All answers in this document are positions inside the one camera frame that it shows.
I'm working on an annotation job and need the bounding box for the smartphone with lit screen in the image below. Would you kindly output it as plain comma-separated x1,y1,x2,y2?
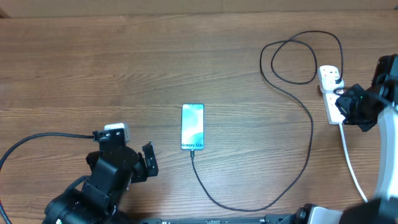
180,104,205,151

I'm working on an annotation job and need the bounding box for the black charger cable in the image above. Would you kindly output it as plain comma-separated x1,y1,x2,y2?
189,30,345,213

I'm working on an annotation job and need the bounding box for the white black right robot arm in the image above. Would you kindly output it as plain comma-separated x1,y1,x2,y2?
279,54,397,223

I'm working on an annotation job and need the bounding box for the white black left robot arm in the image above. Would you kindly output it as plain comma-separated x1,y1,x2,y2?
1,127,165,223

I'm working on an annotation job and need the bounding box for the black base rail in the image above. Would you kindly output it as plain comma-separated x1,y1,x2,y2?
133,214,295,224

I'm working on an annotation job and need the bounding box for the white charger adapter plug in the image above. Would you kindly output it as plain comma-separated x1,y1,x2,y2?
320,76,345,94

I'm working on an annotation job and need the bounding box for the white power strip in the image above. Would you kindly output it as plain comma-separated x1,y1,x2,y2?
317,65,346,126

